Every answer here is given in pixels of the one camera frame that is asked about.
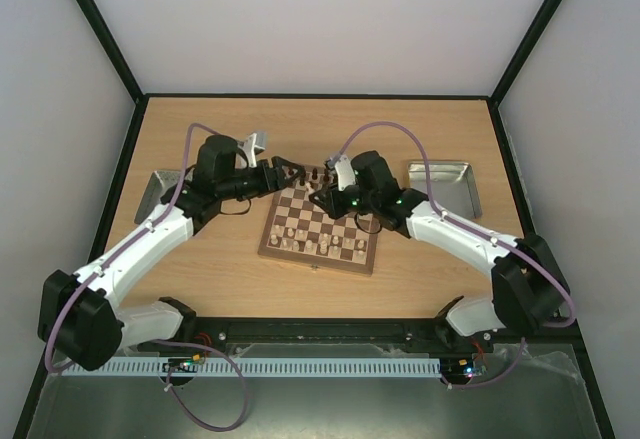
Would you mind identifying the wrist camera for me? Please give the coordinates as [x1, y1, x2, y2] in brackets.
[325, 154, 356, 191]
[241, 131, 267, 168]

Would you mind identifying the slotted white cable duct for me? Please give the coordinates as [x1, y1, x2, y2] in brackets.
[63, 357, 441, 378]

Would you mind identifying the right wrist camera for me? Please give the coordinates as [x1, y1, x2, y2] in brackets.
[325, 154, 356, 191]

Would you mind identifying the black cage frame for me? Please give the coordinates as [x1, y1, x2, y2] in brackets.
[9, 0, 640, 439]

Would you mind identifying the left metal tray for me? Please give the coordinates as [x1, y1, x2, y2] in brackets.
[134, 170, 180, 225]

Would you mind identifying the wooden chess board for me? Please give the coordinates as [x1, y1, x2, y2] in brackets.
[258, 166, 381, 276]

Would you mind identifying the right metal tray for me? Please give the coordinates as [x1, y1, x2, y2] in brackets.
[429, 161, 483, 220]

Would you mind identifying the black mounting rail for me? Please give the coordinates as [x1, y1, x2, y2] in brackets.
[134, 316, 581, 355]

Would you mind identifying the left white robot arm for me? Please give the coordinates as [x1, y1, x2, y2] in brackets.
[38, 134, 306, 373]

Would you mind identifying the metal tray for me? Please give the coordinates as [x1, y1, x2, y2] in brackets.
[429, 161, 483, 220]
[134, 170, 180, 225]

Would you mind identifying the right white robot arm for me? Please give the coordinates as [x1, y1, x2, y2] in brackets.
[310, 151, 575, 351]

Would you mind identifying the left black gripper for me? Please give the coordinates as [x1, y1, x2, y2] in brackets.
[218, 157, 304, 201]

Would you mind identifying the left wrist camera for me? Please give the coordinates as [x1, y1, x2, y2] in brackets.
[241, 131, 267, 168]

